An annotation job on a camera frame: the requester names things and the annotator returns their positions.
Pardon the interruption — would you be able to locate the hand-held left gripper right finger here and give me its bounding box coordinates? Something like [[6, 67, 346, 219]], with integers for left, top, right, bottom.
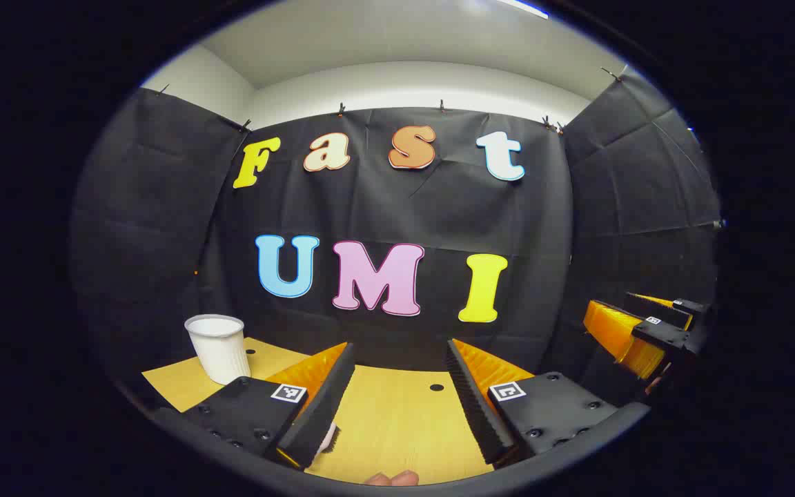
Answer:
[[445, 338, 620, 466]]

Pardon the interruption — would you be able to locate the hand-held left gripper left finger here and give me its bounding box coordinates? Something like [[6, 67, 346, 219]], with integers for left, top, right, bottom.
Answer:
[[182, 342, 357, 471]]

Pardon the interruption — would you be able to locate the white ribbed garbage bin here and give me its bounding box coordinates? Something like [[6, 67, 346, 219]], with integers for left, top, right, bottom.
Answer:
[[184, 314, 252, 386]]

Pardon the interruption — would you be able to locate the wooden desktop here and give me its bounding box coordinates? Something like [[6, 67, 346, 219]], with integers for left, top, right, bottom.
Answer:
[[142, 337, 509, 485]]

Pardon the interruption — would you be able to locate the black backdrop cloth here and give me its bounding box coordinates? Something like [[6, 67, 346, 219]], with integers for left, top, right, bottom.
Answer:
[[70, 69, 723, 415]]

